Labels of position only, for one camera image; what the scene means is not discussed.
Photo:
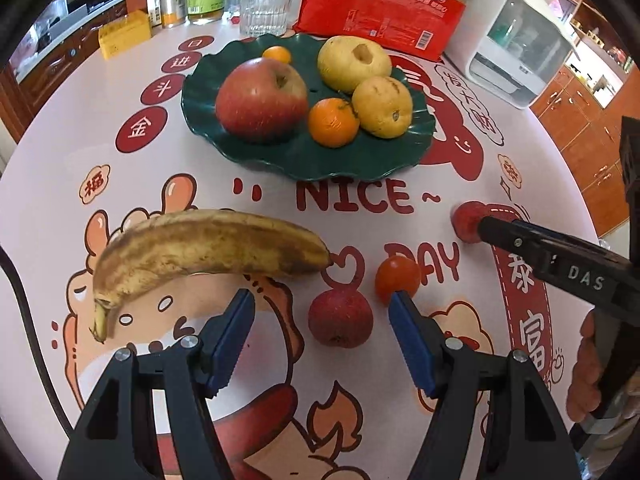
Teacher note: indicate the small yellow pear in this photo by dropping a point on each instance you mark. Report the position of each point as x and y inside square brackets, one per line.
[382, 107]

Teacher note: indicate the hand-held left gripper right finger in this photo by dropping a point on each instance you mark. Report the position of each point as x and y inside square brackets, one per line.
[412, 345]

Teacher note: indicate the tall wooden cabinet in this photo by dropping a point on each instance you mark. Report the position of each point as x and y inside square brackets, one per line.
[595, 125]

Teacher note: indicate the wooden kitchen cabinets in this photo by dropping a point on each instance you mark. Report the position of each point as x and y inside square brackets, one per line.
[55, 65]

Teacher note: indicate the person's right hand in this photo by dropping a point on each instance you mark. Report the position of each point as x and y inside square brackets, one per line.
[585, 385]

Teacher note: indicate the metal can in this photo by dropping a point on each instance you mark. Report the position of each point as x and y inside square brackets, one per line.
[172, 2]

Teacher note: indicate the yellow box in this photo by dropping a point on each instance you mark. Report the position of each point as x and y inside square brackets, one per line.
[125, 35]

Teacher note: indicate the orange tangerine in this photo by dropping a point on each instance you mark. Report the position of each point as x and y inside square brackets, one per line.
[332, 122]

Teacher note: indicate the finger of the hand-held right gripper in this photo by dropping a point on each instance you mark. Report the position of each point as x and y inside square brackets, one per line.
[510, 237]

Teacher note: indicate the small bright red fruit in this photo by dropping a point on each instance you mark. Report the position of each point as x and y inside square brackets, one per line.
[467, 220]

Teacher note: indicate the dark green scalloped plate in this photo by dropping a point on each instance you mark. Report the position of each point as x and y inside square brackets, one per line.
[280, 160]

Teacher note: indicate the spotted yellow banana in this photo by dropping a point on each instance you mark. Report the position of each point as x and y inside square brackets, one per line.
[200, 245]

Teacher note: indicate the large red apple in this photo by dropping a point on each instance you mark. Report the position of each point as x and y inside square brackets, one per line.
[260, 102]

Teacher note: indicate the clear drinking glass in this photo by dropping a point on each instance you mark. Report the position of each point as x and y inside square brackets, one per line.
[265, 12]

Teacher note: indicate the white countertop appliance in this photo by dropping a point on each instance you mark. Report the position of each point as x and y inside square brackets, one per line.
[515, 45]

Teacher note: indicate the orange-red cherry tomato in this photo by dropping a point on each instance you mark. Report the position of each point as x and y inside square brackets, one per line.
[397, 275]

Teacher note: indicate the red plastic package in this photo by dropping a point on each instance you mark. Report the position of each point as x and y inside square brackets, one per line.
[375, 10]

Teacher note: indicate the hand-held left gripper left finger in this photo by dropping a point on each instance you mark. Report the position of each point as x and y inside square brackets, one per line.
[227, 355]

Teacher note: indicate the small orange kumquat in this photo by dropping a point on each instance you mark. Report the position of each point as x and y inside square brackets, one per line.
[276, 54]

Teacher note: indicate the large yellow apple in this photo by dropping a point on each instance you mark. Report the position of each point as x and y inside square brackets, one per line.
[345, 70]

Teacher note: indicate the small dull red fruit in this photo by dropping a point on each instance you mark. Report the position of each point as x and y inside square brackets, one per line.
[340, 317]

